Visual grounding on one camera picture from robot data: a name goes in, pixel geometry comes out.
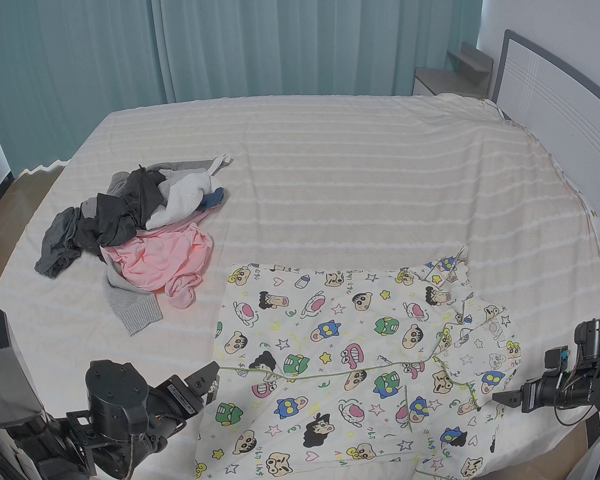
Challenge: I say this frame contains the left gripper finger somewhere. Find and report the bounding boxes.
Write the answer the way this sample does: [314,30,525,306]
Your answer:
[183,361,221,395]
[199,373,222,406]

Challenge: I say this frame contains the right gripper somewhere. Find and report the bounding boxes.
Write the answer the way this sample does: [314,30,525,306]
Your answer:
[520,377,562,413]

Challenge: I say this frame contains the white printed pyjama top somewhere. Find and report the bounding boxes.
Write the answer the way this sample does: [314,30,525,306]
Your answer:
[194,244,524,480]

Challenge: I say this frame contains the pile of clothes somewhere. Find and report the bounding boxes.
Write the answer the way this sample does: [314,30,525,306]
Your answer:
[34,153,233,279]

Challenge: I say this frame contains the light grey knitted garment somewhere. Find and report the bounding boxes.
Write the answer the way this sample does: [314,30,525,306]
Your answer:
[103,260,162,337]

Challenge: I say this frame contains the pink garment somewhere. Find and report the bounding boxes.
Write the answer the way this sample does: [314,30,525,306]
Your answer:
[100,220,215,311]

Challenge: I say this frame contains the bed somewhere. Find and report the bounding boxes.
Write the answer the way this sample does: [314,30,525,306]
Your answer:
[0,29,600,480]

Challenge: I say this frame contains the grey bedside table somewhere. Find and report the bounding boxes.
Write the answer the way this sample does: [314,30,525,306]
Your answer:
[412,42,495,100]

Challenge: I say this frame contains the blue-green curtain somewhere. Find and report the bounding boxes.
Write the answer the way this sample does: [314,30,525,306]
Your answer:
[150,0,487,105]
[0,0,178,181]

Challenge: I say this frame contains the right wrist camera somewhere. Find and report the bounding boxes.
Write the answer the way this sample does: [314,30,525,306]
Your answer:
[544,347,572,382]

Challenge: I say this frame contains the black cable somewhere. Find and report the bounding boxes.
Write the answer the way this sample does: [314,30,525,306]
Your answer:
[552,405,593,427]

